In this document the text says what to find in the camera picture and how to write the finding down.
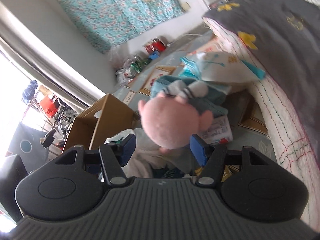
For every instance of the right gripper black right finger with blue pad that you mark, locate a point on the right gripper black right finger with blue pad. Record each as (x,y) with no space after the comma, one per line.
(211,158)

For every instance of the teal checked towel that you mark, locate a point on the teal checked towel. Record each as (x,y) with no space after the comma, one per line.
(198,93)

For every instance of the teal floral hanging cloth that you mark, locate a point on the teal floral hanging cloth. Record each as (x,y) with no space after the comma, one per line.
(107,23)

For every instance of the grey blanket yellow flowers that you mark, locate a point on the grey blanket yellow flowers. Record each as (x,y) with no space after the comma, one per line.
(287,45)

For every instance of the pink plush pig toy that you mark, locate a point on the pink plush pig toy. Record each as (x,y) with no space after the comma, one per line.
(170,121)

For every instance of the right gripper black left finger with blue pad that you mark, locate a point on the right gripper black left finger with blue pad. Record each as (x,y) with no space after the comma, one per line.
(114,157)

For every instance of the brown cardboard box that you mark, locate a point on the brown cardboard box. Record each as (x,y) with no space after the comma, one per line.
(105,118)

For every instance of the red cans cluster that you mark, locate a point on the red cans cluster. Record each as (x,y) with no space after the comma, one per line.
(155,45)

